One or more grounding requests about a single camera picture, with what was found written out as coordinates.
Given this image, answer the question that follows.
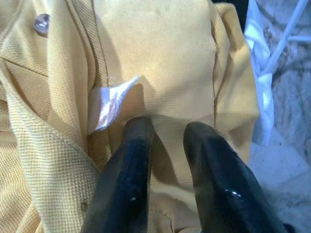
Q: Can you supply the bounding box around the yellow polo shirt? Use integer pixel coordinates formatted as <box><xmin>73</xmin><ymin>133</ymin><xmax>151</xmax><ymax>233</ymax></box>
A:
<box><xmin>0</xmin><ymin>0</ymin><xmax>259</xmax><ymax>233</ymax></box>

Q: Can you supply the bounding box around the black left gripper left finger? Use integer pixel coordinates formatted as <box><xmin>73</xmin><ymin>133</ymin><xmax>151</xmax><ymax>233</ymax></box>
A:
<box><xmin>80</xmin><ymin>116</ymin><xmax>156</xmax><ymax>233</ymax></box>

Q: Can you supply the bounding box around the pale pink white cloth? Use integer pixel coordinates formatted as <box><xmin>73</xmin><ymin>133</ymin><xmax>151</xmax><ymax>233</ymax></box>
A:
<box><xmin>244</xmin><ymin>0</ymin><xmax>276</xmax><ymax>148</ymax></box>

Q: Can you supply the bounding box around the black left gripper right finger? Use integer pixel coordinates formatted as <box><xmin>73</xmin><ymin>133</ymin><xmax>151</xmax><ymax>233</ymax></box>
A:
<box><xmin>183</xmin><ymin>121</ymin><xmax>290</xmax><ymax>233</ymax></box>

